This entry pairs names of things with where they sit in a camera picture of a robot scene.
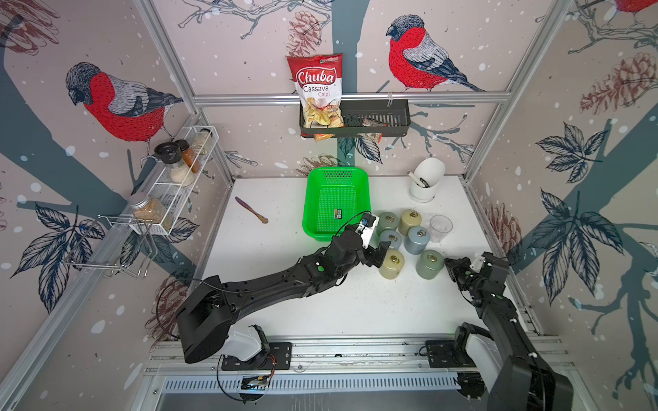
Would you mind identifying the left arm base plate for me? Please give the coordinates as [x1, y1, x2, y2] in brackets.
[220, 342, 292, 371]

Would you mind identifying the black lid spice jar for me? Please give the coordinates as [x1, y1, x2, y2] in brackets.
[154, 141, 195, 187]

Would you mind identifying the green tea canister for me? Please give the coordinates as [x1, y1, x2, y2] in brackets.
[416, 249, 445, 280]
[375, 212, 399, 236]

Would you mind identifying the white wire spice rack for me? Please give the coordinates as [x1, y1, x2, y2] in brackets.
[61, 125, 219, 278]

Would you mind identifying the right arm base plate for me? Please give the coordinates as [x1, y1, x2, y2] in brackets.
[418, 336, 502, 368]

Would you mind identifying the small snack packet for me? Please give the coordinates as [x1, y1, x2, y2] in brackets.
[359, 117, 387, 143]

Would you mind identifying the clear plastic cup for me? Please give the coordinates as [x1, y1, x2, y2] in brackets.
[428, 215, 453, 243]

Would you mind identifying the silver lid grain jar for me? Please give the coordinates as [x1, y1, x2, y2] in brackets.
[128, 193, 166, 224]

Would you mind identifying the pale spice jar back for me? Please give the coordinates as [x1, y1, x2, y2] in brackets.
[190, 128, 214, 156]

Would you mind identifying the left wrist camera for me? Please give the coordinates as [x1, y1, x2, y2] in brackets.
[355, 212, 380, 249]

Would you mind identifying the Chuba cassava chips bag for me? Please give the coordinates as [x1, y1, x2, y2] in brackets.
[287, 54, 344, 128]

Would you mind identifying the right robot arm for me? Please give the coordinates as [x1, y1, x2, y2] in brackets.
[445, 252, 574, 410]

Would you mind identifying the orange spice jar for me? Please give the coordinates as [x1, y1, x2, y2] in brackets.
[175, 140, 202, 174]

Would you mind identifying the white spoon in holder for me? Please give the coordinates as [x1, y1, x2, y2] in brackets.
[408, 171, 427, 188]

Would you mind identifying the purple gold butter knife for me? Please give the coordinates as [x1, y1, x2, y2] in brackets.
[235, 196, 269, 224]

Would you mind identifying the white utensil holder cup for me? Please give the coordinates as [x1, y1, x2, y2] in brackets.
[407, 158, 447, 203]

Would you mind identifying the yellow tea canister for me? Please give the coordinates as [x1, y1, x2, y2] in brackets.
[379, 248, 405, 280]
[398, 209, 423, 236]

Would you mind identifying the dark wall-mounted basket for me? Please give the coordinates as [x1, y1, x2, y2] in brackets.
[298, 99, 411, 138]

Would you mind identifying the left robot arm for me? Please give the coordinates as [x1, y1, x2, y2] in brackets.
[175, 231, 390, 364]

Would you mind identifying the green plastic basket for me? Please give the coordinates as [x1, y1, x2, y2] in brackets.
[302, 167, 372, 241]

